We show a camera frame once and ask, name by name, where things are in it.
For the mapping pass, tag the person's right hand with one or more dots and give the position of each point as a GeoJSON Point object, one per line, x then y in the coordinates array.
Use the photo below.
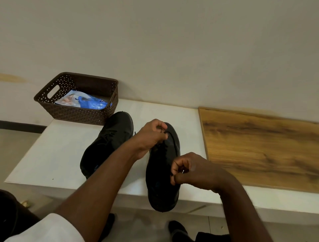
{"type": "Point", "coordinates": [199, 172]}

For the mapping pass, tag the person's left hand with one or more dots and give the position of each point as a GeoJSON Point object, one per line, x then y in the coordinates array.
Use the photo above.
{"type": "Point", "coordinates": [149, 139]}

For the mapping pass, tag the black leather shoe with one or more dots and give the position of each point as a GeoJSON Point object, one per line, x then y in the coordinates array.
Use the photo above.
{"type": "Point", "coordinates": [162, 174]}
{"type": "Point", "coordinates": [112, 134]}

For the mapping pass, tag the person's left forearm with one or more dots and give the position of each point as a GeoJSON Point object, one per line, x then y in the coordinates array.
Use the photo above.
{"type": "Point", "coordinates": [99, 189]}

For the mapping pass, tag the person's right forearm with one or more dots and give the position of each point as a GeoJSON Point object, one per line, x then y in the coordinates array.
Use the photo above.
{"type": "Point", "coordinates": [244, 214]}

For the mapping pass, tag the person's black worn shoe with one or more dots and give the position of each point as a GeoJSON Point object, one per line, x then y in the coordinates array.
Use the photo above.
{"type": "Point", "coordinates": [108, 225]}
{"type": "Point", "coordinates": [177, 230]}

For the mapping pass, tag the person's dark trousers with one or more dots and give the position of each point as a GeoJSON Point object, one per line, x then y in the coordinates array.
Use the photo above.
{"type": "Point", "coordinates": [211, 236]}

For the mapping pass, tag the person's white shirt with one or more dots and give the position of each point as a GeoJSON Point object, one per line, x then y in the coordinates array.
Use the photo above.
{"type": "Point", "coordinates": [49, 229]}

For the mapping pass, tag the wooden board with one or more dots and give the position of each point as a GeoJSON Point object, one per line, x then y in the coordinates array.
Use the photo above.
{"type": "Point", "coordinates": [264, 149]}

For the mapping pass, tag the blue and white plastic packet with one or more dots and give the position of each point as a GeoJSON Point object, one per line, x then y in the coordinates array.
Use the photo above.
{"type": "Point", "coordinates": [89, 102]}

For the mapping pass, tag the brown perforated plastic basket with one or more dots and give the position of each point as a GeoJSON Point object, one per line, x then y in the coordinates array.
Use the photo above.
{"type": "Point", "coordinates": [77, 117]}

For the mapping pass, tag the small golden object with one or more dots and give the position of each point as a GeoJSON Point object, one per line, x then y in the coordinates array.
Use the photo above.
{"type": "Point", "coordinates": [26, 203]}

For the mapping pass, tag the black bucket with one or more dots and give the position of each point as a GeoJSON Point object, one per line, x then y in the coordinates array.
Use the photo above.
{"type": "Point", "coordinates": [15, 214]}

